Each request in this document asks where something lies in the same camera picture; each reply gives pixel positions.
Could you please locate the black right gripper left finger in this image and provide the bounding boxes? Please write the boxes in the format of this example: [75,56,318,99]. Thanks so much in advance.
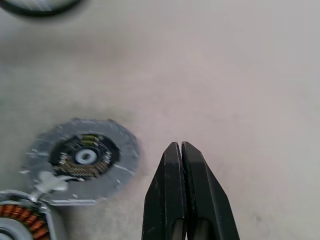
[141,141,188,240]

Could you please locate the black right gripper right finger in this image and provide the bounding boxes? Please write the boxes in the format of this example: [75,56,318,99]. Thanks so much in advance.
[181,141,241,240]

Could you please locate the grey round motor lid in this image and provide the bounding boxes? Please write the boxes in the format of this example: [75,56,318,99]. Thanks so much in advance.
[21,117,141,206]

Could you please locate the grey motor housing copper windings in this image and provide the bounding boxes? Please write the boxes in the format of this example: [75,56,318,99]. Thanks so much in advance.
[0,189,55,240]

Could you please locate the black spoked rotor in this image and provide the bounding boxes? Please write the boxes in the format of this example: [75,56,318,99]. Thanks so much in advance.
[0,0,82,18]

